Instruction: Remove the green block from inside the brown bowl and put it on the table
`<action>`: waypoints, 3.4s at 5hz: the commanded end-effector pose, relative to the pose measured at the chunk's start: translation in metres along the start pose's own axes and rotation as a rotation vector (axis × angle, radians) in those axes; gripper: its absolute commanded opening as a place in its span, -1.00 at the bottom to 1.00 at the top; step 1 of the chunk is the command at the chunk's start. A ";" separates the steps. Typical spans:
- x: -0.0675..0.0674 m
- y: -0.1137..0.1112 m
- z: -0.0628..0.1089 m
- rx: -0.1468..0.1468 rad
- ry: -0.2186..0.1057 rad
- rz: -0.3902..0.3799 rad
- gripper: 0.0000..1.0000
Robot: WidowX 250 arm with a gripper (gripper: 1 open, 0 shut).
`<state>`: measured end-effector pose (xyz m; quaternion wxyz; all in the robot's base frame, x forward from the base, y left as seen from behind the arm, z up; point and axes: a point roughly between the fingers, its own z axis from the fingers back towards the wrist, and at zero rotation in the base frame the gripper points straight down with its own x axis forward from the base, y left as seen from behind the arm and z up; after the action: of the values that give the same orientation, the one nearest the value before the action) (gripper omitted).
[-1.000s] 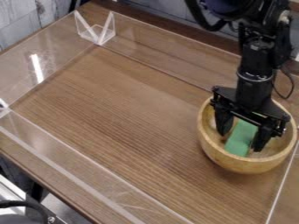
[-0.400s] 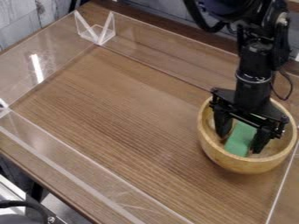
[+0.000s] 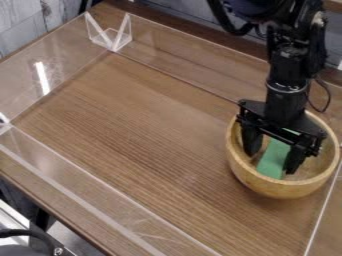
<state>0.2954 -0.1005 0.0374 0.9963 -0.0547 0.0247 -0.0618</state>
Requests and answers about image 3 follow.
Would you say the green rectangular block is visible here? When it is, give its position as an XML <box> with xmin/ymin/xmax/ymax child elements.
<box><xmin>256</xmin><ymin>138</ymin><xmax>291</xmax><ymax>180</ymax></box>

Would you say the black metal bracket with screw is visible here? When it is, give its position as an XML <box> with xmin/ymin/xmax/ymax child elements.
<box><xmin>28</xmin><ymin>222</ymin><xmax>77</xmax><ymax>256</ymax></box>

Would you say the brown wooden bowl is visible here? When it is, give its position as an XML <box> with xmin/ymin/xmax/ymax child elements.
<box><xmin>225</xmin><ymin>112</ymin><xmax>340</xmax><ymax>200</ymax></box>

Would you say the black cable lower left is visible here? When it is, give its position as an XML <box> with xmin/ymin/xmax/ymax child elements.
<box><xmin>0</xmin><ymin>228</ymin><xmax>58</xmax><ymax>256</ymax></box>

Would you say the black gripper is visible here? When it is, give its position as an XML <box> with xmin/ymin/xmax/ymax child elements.
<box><xmin>236</xmin><ymin>81</ymin><xmax>327</xmax><ymax>175</ymax></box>

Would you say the clear acrylic corner bracket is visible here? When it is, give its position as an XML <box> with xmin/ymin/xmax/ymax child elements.
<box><xmin>84</xmin><ymin>12</ymin><xmax>132</xmax><ymax>52</ymax></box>

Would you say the clear acrylic tray wall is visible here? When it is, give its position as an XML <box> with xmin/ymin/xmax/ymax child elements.
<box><xmin>0</xmin><ymin>122</ymin><xmax>221</xmax><ymax>256</ymax></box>

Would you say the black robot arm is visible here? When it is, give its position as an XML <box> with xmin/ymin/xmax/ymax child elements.
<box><xmin>207</xmin><ymin>0</ymin><xmax>327</xmax><ymax>174</ymax></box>

